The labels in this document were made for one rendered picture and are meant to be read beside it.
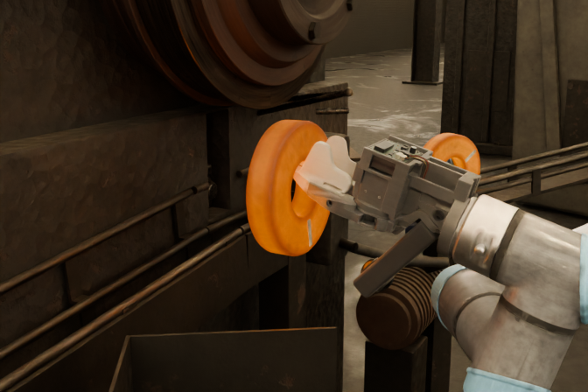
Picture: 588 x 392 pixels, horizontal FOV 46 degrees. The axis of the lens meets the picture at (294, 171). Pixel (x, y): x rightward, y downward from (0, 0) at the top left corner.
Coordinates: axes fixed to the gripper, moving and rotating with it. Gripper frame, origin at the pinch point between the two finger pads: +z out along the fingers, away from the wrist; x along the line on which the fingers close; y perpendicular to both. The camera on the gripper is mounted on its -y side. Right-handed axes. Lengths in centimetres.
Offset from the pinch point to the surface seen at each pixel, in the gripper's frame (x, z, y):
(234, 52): -9.0, 16.7, 8.0
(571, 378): -125, -41, -80
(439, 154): -61, 0, -11
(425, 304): -47, -10, -35
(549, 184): -86, -19, -17
